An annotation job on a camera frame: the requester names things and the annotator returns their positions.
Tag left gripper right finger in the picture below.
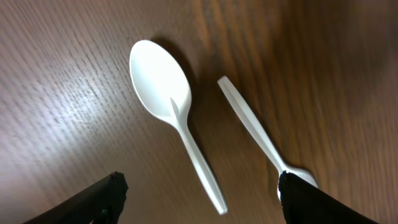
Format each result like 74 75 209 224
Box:
278 172 375 224

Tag white spoon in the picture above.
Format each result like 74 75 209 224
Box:
218 76 318 189
129 40 228 215

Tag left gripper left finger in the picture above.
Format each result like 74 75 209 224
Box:
25 172 129 224

